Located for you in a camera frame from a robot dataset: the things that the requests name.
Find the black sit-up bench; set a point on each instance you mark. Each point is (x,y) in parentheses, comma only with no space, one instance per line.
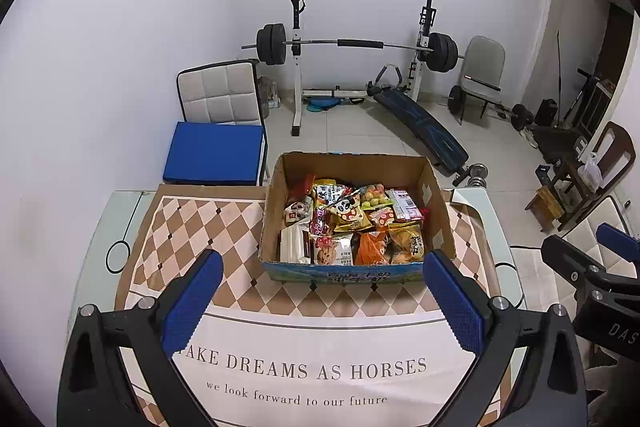
(425,129)

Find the orange snack packet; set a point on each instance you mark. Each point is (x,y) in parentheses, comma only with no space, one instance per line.
(372,249)

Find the blue seat cushion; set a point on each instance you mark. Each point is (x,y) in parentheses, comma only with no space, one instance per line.
(215,154)

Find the large yellow red snack bag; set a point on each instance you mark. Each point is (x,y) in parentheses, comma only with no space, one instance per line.
(320,219)

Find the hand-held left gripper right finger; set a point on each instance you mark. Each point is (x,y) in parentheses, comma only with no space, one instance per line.
(452,302)

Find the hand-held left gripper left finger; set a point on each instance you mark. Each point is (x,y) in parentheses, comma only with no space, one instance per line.
(195,302)

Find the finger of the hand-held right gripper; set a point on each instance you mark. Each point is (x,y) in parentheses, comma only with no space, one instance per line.
(570,259)
(617,237)

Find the small wooden stool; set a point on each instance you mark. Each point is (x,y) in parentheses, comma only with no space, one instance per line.
(545,204)

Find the white plastic bag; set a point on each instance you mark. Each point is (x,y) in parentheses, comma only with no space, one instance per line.
(591,172)

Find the brown wooden chair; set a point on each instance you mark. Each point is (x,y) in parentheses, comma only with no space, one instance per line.
(612,152)

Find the white barbell rack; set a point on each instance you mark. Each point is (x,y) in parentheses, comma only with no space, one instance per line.
(296,82)

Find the cardboard box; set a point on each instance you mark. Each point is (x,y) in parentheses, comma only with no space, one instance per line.
(350,274)

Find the blue balance disc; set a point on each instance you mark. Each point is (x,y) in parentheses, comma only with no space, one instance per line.
(320,104)

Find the small cookie packet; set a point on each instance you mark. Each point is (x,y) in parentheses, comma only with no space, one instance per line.
(330,252)

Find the white wafer packet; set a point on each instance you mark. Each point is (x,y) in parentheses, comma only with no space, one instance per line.
(295,244)

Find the white padded chair blue cushion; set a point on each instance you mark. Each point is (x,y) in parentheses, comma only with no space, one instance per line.
(220,94)

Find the checkered table mat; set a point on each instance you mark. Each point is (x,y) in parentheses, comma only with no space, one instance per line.
(300,337)

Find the barbell with black plates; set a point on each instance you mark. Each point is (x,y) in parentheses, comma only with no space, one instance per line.
(357,43)

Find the small black floor barbell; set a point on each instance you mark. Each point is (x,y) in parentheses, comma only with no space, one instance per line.
(520,114)

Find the grey chair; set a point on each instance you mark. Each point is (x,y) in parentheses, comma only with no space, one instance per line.
(482,67)

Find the chrome dumbbell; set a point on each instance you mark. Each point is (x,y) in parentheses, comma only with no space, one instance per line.
(472,174)

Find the red panda snack bag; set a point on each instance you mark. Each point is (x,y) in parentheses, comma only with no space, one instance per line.
(347,208)

